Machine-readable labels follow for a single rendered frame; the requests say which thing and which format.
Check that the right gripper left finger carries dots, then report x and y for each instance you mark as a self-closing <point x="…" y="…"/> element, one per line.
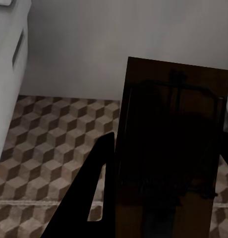
<point x="70" y="218"/>

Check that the toilet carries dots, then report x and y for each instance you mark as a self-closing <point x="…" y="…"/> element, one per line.
<point x="13" y="58"/>

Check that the mousetrap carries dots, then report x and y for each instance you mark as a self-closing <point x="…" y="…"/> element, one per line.
<point x="167" y="149"/>

